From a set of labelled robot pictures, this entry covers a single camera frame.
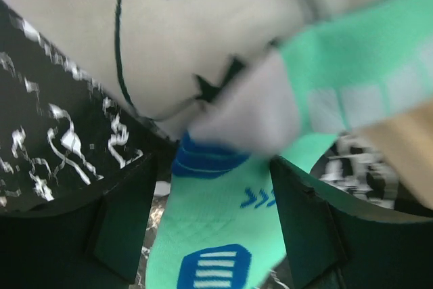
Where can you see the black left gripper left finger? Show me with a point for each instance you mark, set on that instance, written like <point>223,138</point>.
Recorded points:
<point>89,239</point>

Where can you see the white green t-shirt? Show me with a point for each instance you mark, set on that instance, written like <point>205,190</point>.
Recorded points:
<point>149,54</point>

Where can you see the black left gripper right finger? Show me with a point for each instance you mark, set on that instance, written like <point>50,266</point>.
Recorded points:
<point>335,240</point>

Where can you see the mint green sock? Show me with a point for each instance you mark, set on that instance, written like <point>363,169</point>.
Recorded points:
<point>220,227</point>

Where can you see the wooden drying rack frame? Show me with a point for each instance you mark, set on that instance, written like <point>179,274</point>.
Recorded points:
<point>406,143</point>

